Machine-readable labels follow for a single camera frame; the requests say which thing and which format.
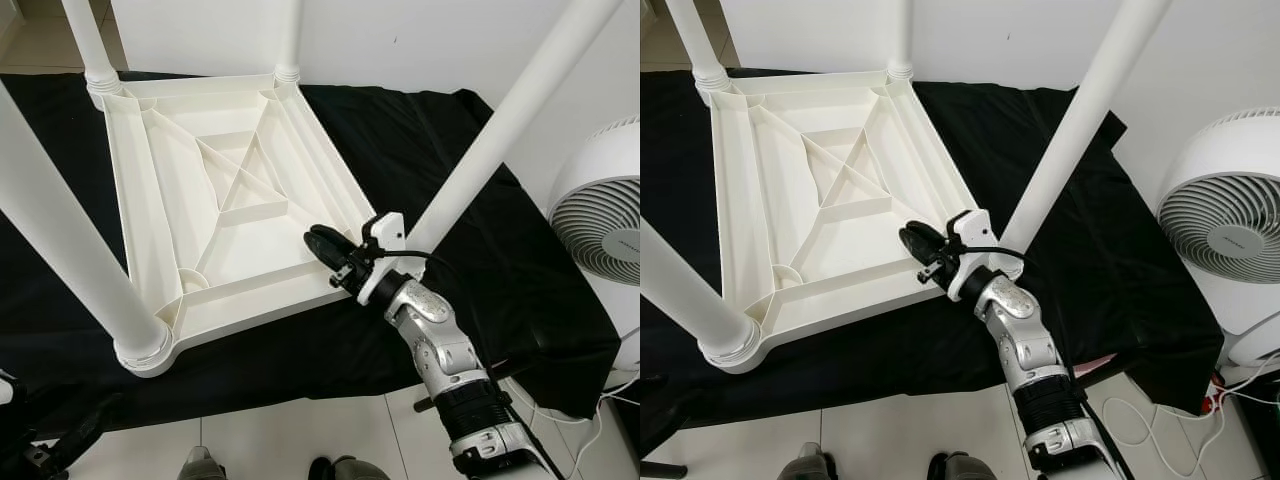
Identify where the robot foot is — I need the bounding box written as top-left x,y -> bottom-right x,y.
178,445 -> 229,480
925,452 -> 1001,480
775,443 -> 836,480
308,455 -> 391,480

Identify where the white round fan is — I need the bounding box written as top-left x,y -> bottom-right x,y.
548,118 -> 641,371
1157,108 -> 1280,371

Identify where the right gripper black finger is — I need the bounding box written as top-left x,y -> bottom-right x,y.
304,226 -> 352,271
898,222 -> 945,267

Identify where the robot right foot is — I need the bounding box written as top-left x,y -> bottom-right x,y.
925,452 -> 1001,480
308,455 -> 391,480

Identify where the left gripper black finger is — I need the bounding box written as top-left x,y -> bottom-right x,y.
48,398 -> 113,469

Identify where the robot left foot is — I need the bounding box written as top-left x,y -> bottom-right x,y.
775,443 -> 836,480
178,445 -> 229,480

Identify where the white plastic table top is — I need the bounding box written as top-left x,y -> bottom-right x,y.
695,68 -> 991,376
88,72 -> 396,379

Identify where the black cloth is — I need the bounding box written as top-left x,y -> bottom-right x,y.
0,70 -> 623,431
640,68 -> 1226,456

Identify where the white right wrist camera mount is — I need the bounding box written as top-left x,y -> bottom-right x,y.
355,212 -> 409,306
945,208 -> 996,301

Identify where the thin white cable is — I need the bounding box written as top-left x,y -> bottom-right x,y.
520,330 -> 641,451
1100,370 -> 1280,471

